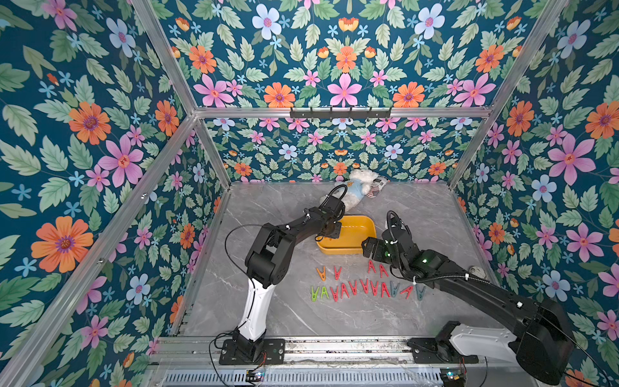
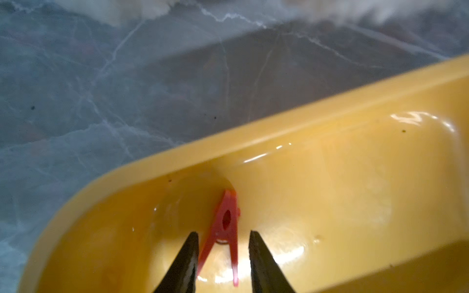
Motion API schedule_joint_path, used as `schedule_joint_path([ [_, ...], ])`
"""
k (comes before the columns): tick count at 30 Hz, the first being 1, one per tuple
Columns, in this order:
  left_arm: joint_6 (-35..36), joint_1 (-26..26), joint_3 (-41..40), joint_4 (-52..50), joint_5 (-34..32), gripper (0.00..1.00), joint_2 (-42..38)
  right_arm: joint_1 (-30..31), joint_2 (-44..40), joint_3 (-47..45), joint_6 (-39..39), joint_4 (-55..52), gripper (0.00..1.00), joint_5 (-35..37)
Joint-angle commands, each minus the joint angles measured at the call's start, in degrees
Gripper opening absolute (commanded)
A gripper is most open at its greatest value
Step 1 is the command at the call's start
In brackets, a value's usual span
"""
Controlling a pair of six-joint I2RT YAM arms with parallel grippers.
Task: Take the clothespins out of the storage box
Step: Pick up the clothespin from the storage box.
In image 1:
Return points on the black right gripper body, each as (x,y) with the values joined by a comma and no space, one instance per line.
(373,247)

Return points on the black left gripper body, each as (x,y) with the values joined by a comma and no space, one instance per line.
(334,231)

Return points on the yellow plastic storage box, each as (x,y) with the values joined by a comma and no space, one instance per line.
(354,230)

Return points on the red clothespin placed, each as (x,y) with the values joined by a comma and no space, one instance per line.
(353,287)
(335,293)
(374,288)
(407,291)
(384,291)
(344,292)
(365,285)

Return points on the teal clothespin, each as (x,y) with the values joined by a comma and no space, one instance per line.
(394,289)
(420,291)

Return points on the red clothespin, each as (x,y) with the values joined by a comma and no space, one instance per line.
(337,273)

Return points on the orange clothespin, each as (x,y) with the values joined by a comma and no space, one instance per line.
(322,273)

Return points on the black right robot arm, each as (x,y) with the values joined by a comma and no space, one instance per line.
(539,335)

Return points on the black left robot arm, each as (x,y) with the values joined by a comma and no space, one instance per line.
(268,261)

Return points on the white plush teddy bear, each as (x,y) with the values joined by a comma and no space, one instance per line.
(359,185)

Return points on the flag print pouch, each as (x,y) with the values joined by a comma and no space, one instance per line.
(478,272)

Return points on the white vent grille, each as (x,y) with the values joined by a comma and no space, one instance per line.
(304,377)

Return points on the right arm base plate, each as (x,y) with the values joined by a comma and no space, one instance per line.
(430,351)

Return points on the black hook rail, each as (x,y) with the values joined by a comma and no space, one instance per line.
(340,113)

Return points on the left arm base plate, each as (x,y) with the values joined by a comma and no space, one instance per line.
(268,351)

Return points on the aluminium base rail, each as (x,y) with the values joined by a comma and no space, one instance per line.
(330,349)

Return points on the aluminium corner post right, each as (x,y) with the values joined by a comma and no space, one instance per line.
(538,34)

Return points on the aluminium corner post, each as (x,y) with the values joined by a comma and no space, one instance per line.
(538,34)
(152,26)

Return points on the aluminium corner post left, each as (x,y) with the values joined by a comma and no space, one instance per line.
(152,26)

